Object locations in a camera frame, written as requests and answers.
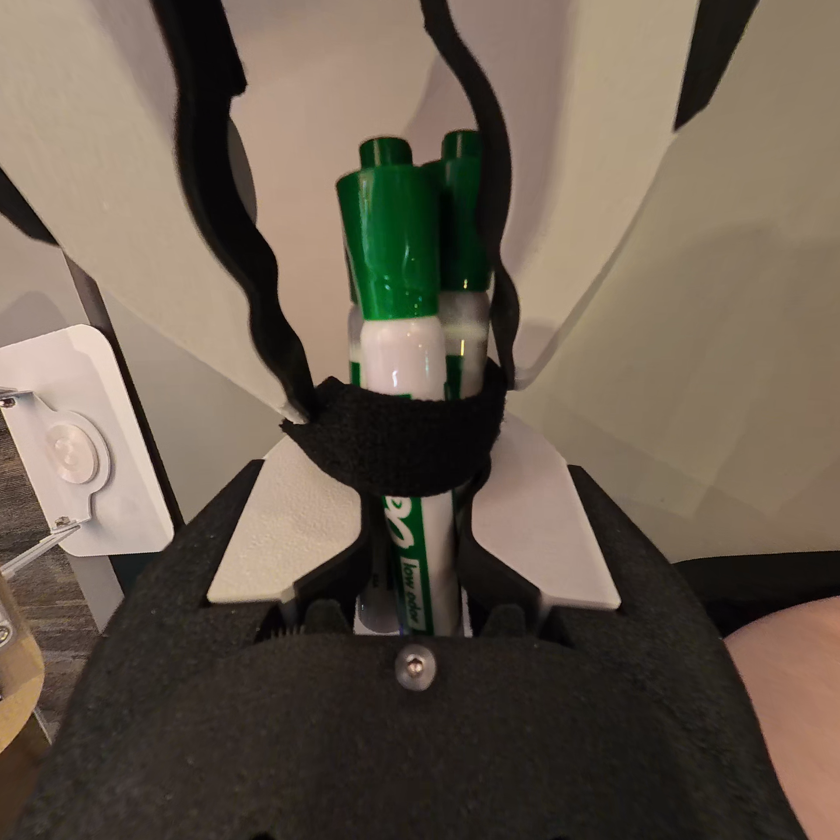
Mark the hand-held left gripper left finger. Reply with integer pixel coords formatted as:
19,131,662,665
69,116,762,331
207,433,374,634

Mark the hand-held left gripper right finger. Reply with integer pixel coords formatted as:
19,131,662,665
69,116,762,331
457,419,623,634

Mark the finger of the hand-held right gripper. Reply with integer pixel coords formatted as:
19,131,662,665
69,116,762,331
419,0,704,389
0,0,317,422

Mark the black hook-and-loop strap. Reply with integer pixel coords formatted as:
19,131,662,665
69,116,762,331
279,357,509,497

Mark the green dry erase marker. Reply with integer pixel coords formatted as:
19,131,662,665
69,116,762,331
335,136,460,639
344,243,365,388
423,130,494,403

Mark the person's left forearm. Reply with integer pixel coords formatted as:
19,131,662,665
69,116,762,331
722,600,840,840

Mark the white stand base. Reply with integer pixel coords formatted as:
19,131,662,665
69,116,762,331
0,325,175,559

